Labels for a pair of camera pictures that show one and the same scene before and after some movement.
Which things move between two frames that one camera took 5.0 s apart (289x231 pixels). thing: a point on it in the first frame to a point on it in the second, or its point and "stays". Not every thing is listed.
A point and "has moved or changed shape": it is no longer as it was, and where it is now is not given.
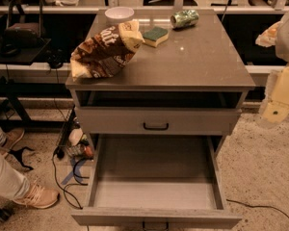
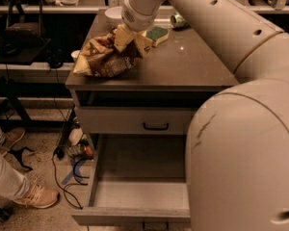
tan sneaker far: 13,137 stays
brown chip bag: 107,52 has moved or changed shape
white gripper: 288,41 to 135,17
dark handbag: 24,35 stays
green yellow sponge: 155,36 stays
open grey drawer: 155,181 stays
